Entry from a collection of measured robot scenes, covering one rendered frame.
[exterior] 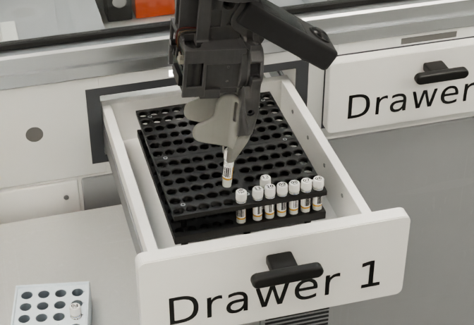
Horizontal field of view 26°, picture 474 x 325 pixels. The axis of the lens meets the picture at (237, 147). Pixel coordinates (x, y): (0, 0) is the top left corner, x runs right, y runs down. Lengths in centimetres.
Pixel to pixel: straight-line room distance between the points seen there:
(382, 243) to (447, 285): 61
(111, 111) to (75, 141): 6
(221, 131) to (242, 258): 13
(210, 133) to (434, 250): 67
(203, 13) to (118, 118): 38
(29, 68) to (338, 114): 42
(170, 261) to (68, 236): 32
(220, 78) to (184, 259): 18
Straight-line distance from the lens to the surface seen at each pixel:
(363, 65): 136
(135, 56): 128
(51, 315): 117
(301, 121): 130
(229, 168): 110
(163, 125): 127
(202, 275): 105
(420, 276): 166
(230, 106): 104
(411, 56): 138
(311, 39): 102
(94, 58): 127
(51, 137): 132
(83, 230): 133
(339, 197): 120
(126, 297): 123
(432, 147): 151
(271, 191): 114
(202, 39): 100
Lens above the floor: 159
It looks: 35 degrees down
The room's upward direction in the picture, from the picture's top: straight up
